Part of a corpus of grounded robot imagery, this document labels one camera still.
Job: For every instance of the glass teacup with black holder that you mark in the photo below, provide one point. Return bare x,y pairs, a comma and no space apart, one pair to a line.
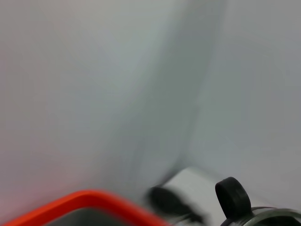
231,195

